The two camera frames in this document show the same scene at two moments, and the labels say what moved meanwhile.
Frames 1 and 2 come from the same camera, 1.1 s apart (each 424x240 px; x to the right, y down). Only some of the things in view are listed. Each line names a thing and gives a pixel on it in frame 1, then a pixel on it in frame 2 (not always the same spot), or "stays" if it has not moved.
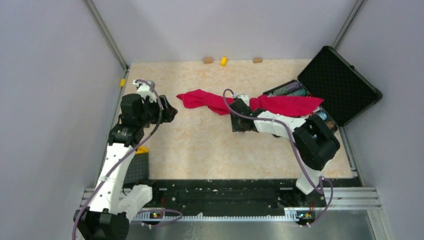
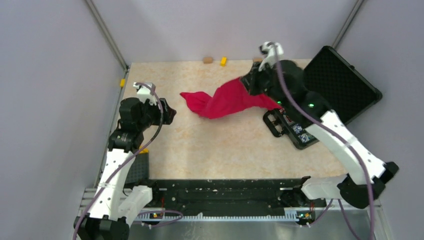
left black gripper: (169, 112) stays
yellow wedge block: (142, 150) stays
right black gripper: (235, 127) to (250, 79)
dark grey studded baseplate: (138, 169) stays
